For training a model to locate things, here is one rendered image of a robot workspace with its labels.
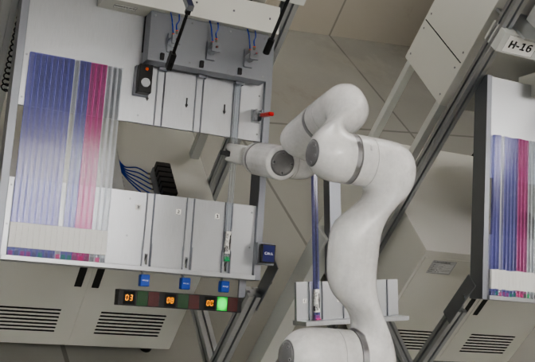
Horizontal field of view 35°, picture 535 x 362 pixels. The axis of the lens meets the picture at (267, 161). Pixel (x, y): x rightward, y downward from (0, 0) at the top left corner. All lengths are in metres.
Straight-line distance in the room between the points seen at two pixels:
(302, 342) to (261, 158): 0.58
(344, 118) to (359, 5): 4.13
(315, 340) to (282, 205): 2.33
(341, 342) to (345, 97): 0.49
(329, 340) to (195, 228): 0.74
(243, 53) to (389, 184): 0.80
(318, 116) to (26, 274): 1.15
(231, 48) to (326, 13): 3.39
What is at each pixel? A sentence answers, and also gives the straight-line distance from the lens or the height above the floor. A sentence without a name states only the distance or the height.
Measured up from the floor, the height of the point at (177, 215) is 0.82.
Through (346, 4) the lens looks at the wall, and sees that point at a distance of 5.71.
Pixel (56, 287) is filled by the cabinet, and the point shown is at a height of 0.32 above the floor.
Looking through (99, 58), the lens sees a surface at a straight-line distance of 2.25.
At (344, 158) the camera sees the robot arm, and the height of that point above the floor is 1.39.
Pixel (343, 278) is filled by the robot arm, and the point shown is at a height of 1.21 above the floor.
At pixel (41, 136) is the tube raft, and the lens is 2.16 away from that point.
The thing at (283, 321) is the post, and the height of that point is 0.49.
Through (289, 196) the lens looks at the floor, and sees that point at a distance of 3.98.
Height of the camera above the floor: 2.17
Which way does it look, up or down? 31 degrees down
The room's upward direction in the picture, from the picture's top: 24 degrees clockwise
